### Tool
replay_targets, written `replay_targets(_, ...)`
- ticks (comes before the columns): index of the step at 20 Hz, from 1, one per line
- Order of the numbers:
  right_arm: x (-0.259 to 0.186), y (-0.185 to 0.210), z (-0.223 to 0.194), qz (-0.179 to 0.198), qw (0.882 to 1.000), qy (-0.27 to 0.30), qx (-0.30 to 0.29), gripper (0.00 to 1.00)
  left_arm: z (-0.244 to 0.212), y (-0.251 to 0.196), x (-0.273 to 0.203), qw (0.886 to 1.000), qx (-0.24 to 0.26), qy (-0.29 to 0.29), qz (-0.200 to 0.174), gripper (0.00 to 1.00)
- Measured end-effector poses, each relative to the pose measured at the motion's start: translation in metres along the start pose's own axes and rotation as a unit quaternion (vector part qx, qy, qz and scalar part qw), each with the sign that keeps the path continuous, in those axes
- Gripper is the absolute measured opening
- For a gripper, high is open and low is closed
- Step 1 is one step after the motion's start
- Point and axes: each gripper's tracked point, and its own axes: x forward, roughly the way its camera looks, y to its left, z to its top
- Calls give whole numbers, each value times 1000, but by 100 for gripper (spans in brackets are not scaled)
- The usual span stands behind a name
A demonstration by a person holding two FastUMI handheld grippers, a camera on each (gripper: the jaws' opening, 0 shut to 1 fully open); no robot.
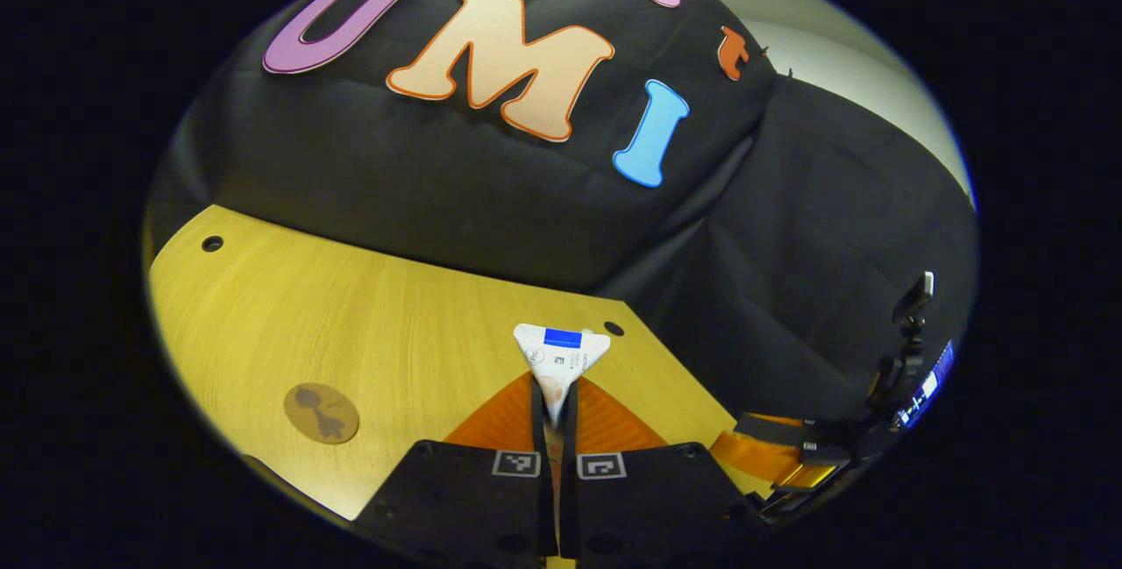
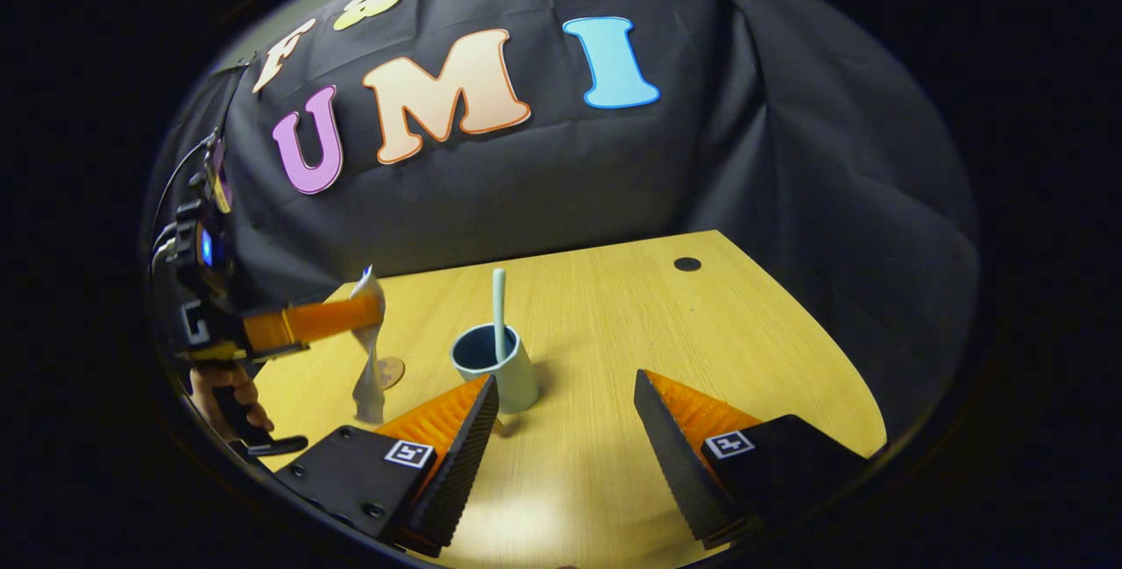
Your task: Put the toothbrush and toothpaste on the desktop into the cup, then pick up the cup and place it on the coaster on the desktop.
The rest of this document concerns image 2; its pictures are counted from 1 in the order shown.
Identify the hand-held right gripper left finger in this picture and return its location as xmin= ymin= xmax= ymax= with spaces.
xmin=272 ymin=374 xmax=501 ymax=558

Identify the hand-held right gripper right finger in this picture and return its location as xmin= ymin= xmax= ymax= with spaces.
xmin=634 ymin=369 xmax=869 ymax=551

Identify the white toothpaste tube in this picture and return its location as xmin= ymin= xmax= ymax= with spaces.
xmin=349 ymin=265 xmax=388 ymax=425

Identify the blue cup with wooden handle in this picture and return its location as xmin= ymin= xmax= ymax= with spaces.
xmin=450 ymin=324 xmax=541 ymax=415

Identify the pale green toothbrush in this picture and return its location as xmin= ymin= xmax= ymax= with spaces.
xmin=492 ymin=267 xmax=509 ymax=366

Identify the wooden desktop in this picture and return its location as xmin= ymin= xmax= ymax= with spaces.
xmin=254 ymin=230 xmax=888 ymax=569

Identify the black backdrop cloth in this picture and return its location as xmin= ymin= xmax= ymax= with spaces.
xmin=145 ymin=0 xmax=980 ymax=438

